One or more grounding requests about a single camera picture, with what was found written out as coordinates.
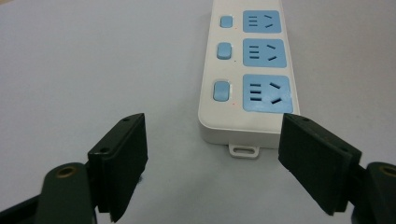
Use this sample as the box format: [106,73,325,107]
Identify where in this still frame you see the white power strip blue sockets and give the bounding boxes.
[197,0,301,160]

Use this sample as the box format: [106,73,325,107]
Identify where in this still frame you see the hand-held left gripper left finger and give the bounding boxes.
[87,112,149,223]

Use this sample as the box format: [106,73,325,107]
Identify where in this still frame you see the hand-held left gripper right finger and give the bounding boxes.
[277,112,363,217]

